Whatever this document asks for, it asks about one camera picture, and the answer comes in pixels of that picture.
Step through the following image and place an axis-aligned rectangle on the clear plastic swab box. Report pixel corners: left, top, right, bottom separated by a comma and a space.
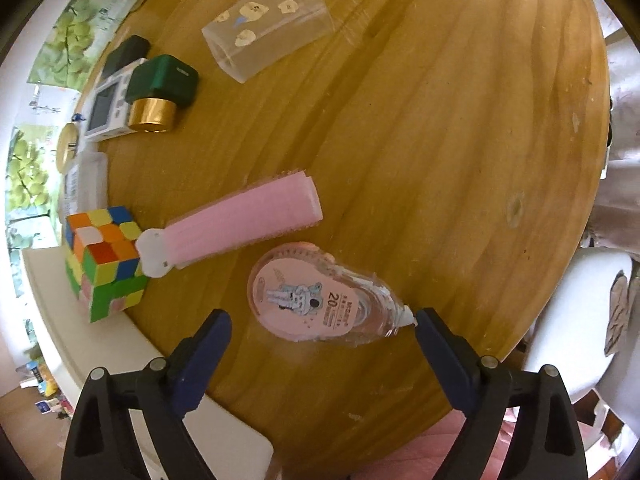
58, 151, 108, 222

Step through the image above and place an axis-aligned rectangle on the grape picture poster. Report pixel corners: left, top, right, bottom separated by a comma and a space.
27, 0, 137, 91

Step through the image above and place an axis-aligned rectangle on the green gold perfume bottle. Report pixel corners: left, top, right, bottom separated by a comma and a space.
125, 54, 200, 133

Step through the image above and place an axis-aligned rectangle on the white chair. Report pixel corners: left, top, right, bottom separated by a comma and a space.
523, 248, 632, 402

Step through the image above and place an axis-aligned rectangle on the clear plastic patterned box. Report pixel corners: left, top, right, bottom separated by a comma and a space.
202, 0, 334, 84

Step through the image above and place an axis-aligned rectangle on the black power adapter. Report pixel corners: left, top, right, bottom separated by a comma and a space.
101, 35, 151, 79

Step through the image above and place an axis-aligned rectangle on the colourful puzzle cube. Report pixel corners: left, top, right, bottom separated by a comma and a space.
62, 206, 148, 323

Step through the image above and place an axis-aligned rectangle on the white plastic storage bin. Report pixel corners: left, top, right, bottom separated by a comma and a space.
22, 247, 273, 479

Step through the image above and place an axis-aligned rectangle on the white handheld game console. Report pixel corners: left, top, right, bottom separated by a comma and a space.
82, 58, 146, 143

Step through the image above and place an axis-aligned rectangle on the gold round compact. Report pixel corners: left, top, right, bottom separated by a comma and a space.
55, 122, 80, 174

